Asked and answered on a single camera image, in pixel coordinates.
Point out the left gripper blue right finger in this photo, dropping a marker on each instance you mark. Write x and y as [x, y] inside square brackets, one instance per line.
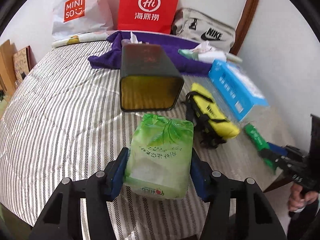
[201, 175]

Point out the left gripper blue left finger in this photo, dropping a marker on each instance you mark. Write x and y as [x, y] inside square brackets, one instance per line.
[114, 175]

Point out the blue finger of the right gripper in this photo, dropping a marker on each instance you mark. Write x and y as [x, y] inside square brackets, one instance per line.
[272, 159]
[277, 149]

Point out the green wet wipe packet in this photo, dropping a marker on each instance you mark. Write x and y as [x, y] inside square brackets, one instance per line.
[260, 144]

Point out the green tissue pack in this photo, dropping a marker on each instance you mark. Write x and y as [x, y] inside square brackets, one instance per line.
[159, 159]

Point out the white sponge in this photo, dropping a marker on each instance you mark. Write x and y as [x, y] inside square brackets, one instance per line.
[204, 52]

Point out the person right hand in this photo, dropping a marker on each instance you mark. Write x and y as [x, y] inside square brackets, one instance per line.
[297, 200]

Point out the yellow Adidas pouch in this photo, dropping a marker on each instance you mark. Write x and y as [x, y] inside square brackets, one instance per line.
[215, 128]

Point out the blue tissue pack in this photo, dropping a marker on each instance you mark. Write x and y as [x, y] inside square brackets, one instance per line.
[242, 96]

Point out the dark tin box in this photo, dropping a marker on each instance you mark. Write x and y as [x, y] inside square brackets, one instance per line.
[149, 81]

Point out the purple towel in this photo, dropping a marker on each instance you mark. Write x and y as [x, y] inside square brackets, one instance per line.
[112, 58]

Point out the brown decorated box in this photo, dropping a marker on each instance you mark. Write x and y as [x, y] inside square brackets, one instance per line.
[22, 63]

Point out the beige Nike bag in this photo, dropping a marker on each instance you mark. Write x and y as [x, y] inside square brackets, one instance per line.
[195, 25]

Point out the white Miniso plastic bag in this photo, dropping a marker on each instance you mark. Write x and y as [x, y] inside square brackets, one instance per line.
[74, 17]

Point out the red Haidilao paper bag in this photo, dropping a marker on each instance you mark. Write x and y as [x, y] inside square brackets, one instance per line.
[147, 15]

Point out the brown wooden door frame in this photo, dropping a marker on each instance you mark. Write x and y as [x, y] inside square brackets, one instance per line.
[244, 24]

